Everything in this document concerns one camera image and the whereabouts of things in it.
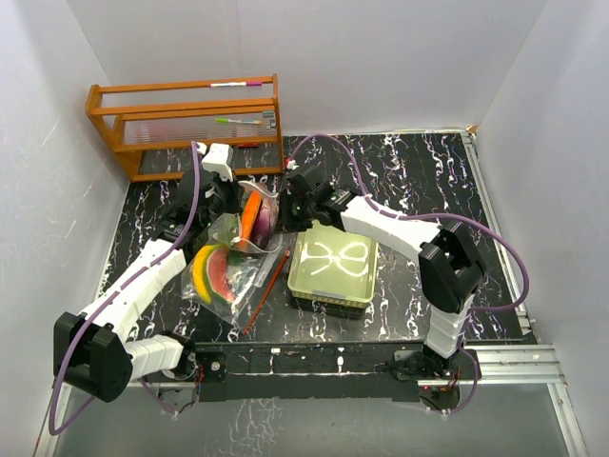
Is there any purple toy eggplant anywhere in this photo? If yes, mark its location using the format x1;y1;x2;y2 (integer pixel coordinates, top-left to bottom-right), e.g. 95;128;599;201
250;199;277;248

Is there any green toy leaf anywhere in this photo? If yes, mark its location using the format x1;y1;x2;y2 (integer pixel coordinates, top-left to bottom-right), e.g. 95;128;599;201
214;213;242;246

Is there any clear bag of white discs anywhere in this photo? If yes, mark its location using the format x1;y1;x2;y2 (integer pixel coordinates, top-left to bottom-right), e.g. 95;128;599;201
207;181;283;254

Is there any pale green perforated basket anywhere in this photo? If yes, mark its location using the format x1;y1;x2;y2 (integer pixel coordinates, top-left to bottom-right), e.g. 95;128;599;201
287;222;378;309

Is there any red watermelon slice toy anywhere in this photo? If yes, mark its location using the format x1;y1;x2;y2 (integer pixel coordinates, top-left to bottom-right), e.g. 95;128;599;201
205;248;235;304

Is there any yellow toy banana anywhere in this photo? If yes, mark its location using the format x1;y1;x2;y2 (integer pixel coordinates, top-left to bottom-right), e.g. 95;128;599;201
191;244;220;304

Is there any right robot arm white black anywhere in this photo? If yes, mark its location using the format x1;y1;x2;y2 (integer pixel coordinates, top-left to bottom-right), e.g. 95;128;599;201
279;169;486;378

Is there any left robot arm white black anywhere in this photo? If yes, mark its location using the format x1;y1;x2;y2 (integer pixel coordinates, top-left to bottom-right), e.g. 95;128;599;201
53;169;241;403

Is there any green marker pen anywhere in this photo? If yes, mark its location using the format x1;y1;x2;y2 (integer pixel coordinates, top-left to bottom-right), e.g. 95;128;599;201
214;117;263;126

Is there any wooden shelf rack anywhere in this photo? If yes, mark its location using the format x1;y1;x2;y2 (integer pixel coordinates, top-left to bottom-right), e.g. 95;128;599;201
85;74;285;183

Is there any pink white marker pen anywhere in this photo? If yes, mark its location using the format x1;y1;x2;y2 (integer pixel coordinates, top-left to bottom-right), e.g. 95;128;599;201
209;81;263;89

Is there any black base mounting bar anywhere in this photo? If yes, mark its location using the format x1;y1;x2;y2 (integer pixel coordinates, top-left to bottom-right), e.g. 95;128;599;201
142;340;481;406

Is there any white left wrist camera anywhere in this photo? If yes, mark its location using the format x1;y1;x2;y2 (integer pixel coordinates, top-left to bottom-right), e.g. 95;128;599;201
196;142;234;182

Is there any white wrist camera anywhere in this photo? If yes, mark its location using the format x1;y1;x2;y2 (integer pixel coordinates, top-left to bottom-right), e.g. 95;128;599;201
196;142;234;182
285;159;299;173

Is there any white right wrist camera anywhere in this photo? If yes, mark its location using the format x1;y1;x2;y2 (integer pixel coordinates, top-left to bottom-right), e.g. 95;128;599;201
285;159;299;173

